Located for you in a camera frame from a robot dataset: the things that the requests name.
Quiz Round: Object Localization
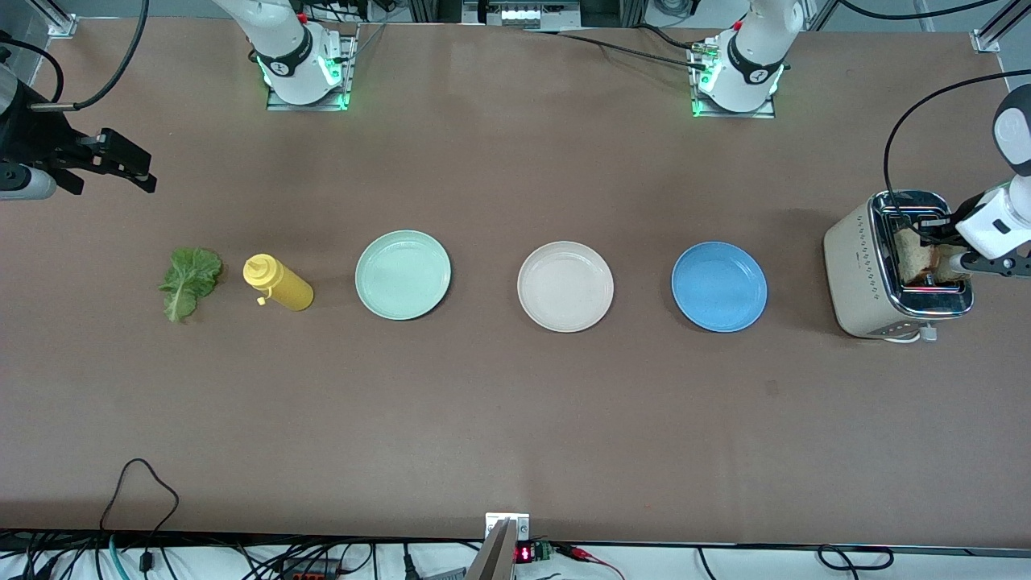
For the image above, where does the pale white bread slice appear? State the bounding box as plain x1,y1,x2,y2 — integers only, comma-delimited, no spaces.
896,230,940,284

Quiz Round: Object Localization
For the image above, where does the green lettuce leaf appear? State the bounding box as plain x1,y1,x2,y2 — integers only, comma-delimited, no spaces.
159,247,223,324

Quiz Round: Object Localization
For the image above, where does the yellow squeeze sauce bottle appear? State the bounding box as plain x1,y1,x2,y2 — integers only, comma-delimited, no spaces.
242,253,315,313

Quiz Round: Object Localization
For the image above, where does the blue round plate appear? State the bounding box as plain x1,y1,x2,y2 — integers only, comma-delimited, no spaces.
671,241,768,334

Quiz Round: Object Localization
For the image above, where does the pale green round plate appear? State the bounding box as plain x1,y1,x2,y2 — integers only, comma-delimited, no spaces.
354,230,453,321

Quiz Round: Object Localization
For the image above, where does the beige round plate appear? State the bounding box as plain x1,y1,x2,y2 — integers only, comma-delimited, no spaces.
516,240,615,334

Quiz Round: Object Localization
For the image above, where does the beige and chrome toaster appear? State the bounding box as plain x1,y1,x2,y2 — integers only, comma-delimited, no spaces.
822,189,975,344

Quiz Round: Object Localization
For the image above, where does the black box with lights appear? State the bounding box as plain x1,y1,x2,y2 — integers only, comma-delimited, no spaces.
462,0,582,31

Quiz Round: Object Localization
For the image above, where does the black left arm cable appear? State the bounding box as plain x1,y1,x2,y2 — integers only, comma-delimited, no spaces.
883,71,1031,217

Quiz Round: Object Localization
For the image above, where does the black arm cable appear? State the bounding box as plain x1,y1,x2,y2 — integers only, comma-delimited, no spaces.
28,0,151,111
883,71,1031,217

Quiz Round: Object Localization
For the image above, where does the aluminium frame post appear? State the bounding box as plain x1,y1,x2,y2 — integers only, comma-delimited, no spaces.
32,0,79,38
971,0,1031,54

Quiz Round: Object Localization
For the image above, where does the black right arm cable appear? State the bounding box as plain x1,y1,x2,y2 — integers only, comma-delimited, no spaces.
28,0,151,111

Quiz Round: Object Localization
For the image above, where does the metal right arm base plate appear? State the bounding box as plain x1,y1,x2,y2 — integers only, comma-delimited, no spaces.
266,23,355,112

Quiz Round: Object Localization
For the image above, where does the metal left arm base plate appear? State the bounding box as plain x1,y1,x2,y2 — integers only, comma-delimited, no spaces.
689,40,776,120

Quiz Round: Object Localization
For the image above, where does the black coiled cable loop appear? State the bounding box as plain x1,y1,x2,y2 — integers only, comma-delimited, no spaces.
818,545,896,572

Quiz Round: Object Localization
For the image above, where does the thin black looped cable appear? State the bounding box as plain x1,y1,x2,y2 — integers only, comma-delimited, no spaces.
98,458,180,534

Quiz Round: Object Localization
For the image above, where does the black cable lying across table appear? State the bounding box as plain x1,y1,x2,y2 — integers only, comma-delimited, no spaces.
524,28,710,73

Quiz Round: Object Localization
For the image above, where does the red clip wire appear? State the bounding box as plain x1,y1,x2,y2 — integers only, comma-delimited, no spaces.
556,543,627,580

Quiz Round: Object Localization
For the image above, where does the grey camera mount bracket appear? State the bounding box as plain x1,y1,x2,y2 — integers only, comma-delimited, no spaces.
466,512,532,580

